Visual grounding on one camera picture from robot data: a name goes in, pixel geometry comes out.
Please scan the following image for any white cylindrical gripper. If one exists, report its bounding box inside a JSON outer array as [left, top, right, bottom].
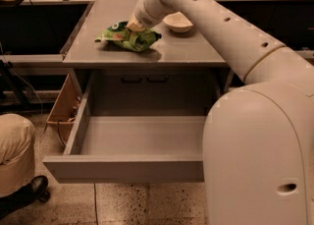
[[127, 0, 174, 32]]

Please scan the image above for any green rice chip bag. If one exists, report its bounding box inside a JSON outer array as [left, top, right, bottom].
[[95, 21, 162, 52]]

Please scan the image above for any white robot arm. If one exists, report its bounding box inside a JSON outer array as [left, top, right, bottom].
[[129, 0, 314, 225]]

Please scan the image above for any grey counter cabinet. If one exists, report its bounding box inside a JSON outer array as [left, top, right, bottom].
[[64, 0, 233, 116]]

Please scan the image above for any grey open top drawer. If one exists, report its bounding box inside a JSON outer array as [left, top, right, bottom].
[[43, 72, 212, 183]]

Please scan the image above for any white paper bowl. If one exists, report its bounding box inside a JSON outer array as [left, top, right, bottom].
[[163, 12, 193, 33]]

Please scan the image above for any brown cardboard box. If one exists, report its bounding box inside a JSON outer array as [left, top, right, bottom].
[[47, 75, 80, 145]]

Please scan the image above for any person's beige trouser leg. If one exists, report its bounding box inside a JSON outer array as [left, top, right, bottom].
[[0, 114, 35, 197]]

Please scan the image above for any black shoe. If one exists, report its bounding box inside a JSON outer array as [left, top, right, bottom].
[[0, 175, 50, 219]]

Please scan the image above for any black cable on left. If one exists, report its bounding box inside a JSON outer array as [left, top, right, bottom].
[[0, 41, 45, 114]]

